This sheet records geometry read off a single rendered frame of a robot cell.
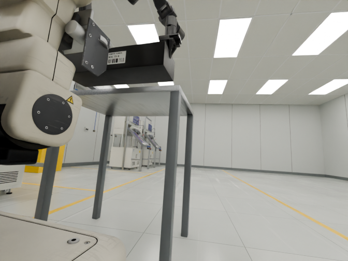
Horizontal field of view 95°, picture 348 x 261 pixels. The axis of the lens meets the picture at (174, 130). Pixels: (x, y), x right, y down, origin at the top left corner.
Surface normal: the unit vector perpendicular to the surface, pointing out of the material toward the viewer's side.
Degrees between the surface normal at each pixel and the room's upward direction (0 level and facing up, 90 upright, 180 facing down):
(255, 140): 90
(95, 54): 90
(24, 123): 90
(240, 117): 90
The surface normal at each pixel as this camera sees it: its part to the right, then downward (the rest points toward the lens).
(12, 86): -0.25, -0.29
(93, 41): 0.96, 0.02
